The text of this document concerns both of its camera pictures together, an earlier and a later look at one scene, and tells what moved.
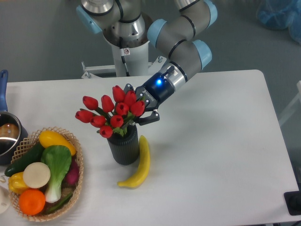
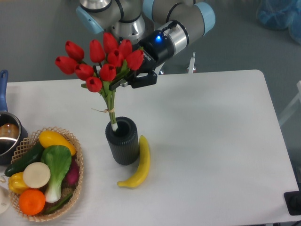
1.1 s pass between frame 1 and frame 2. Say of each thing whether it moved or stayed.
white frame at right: stayed
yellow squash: stayed
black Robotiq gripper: moved
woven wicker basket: stayed
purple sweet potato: stayed
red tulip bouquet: moved
